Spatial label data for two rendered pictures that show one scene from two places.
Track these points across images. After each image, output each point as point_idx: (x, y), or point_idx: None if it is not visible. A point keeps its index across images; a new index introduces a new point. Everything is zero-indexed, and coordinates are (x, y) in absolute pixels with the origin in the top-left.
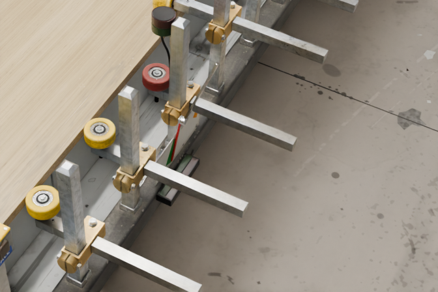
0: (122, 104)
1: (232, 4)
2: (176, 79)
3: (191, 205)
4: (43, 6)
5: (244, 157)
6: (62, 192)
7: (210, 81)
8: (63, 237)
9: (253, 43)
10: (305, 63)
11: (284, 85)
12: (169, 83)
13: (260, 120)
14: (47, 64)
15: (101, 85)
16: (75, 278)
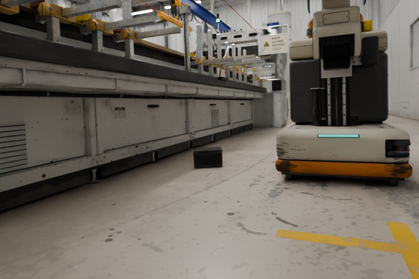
0: (208, 33)
1: (229, 55)
2: (219, 51)
3: (225, 142)
4: None
5: (239, 139)
6: (197, 32)
7: (226, 76)
8: (196, 63)
9: (235, 80)
10: (252, 134)
11: (247, 135)
12: (217, 54)
13: (242, 137)
14: None
15: None
16: (199, 71)
